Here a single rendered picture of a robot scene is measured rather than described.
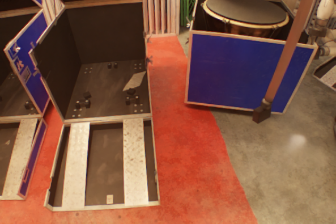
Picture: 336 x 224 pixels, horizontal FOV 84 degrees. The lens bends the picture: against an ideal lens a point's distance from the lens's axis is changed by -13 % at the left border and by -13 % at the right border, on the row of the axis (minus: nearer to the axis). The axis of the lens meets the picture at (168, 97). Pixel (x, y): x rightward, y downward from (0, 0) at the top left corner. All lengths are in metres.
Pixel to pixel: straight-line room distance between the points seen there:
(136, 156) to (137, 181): 0.22
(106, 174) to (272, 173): 1.46
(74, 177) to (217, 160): 1.25
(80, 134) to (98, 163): 0.32
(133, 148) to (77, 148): 0.50
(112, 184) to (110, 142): 0.43
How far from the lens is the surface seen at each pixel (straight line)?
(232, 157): 2.04
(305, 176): 2.23
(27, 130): 2.37
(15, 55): 2.07
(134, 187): 1.80
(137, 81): 2.42
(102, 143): 2.10
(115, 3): 2.47
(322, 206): 2.17
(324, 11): 1.91
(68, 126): 2.22
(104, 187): 1.88
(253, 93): 2.08
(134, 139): 1.93
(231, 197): 1.87
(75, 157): 2.00
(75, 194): 1.91
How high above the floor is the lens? 1.69
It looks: 44 degrees down
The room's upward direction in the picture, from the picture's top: straight up
